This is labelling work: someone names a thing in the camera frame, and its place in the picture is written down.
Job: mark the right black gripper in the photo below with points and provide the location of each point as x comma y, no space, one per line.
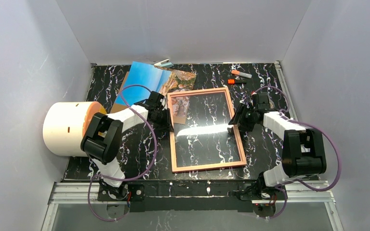
239,118

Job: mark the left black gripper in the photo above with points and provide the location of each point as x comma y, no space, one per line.
165,118

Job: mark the landscape photo print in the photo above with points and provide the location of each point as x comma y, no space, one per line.
143,78

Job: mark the pink picture frame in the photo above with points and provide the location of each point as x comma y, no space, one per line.
207,127

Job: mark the brown cardboard backing board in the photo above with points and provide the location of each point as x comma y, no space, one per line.
119,107

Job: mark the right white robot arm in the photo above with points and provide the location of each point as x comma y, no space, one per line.
303,152

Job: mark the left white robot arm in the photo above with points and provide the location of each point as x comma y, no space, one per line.
102,138

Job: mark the orange black marker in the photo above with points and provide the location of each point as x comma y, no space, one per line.
236,82

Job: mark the orange grey marker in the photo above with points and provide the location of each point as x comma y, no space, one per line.
241,74

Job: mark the light blue stapler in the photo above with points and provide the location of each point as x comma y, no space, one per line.
164,64

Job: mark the white cylinder container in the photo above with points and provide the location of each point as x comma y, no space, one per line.
65,125

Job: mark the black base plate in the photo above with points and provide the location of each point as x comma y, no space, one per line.
189,195

